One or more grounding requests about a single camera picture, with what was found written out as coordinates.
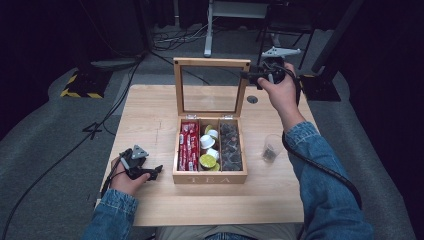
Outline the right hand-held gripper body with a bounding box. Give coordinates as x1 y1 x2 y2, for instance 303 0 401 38
258 46 302 85

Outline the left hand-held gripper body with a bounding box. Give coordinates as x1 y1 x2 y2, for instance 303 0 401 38
119 144 150 181

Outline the wooden tea box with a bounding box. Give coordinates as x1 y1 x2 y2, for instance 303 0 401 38
172 57 252 185

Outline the clear plastic cup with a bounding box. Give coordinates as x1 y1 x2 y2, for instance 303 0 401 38
261 133 284 164

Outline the single dark tea bag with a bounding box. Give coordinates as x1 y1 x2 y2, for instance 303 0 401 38
262 146 278 162

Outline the person's left hand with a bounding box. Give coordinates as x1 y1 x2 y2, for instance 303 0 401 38
108 158 151 197

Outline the person's right hand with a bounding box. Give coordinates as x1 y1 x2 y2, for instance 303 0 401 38
257 62 304 118

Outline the row of red stick packets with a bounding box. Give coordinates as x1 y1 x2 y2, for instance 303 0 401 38
178 121 200 172

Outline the black chair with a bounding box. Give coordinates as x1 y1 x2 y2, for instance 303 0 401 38
255 3 316 71

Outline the stand base with hazard tape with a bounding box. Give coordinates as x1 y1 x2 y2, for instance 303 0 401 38
59 68 113 99
298 73 342 102

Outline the slanted black stand pole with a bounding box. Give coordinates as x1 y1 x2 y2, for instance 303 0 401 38
310 0 366 74

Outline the pile of dark tea packets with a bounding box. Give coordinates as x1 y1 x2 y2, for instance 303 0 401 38
219 123 243 172

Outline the grey flat stand base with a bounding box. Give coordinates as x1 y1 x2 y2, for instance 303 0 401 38
89 58 144 71

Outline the left hand-held gripper cable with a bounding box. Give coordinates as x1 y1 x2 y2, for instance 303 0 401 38
100 156 129 199

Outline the hand-held gripper cable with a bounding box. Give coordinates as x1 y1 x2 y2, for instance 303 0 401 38
279 64 363 211
100 156 129 199

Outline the white desk frame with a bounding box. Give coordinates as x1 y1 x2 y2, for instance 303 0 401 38
203 0 287 61

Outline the long black floor cable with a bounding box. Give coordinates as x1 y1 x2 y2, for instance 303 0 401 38
1 53 148 239

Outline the tangle of floor cables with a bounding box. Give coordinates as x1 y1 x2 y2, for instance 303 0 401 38
151 23 208 53

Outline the right hand-held gripper cable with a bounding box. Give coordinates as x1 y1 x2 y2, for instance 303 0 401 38
279 64 363 211

